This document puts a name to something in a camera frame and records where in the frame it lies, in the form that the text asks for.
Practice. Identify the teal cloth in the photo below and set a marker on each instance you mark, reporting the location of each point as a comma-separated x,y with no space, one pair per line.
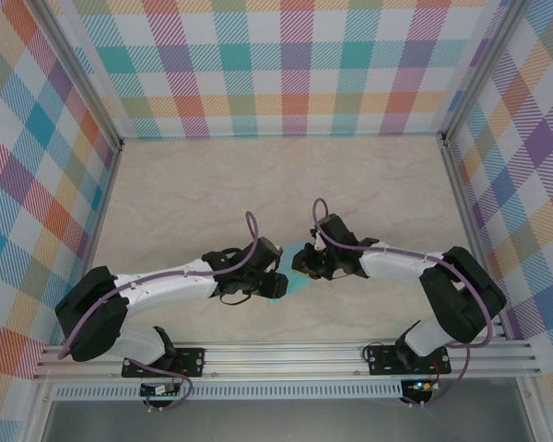
297,286

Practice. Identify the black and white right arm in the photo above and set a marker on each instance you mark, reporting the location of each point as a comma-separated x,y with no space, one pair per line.
465,294

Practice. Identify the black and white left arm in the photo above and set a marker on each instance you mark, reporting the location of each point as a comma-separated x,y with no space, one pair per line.
166,287

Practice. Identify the small circuit board green light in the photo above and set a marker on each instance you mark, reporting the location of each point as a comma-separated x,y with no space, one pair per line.
421,386

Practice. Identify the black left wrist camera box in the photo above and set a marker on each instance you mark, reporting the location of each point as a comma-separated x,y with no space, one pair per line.
267,253

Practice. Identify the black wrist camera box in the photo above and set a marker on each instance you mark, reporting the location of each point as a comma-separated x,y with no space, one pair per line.
336,230
267,253

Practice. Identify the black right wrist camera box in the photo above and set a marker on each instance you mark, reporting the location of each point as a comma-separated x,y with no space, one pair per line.
336,230

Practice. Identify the long aluminium mounting rail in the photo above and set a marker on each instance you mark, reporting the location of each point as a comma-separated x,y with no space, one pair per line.
281,361

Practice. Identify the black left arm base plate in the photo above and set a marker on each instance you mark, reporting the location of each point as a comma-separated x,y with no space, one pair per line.
191,361

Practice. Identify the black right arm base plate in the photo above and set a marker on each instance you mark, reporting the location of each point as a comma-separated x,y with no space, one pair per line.
382,361

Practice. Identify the aluminium table side rail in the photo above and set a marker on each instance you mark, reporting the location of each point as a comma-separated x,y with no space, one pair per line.
92,244
474,244

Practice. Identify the aluminium frame post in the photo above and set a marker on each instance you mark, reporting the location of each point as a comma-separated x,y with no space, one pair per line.
80,73
481,73

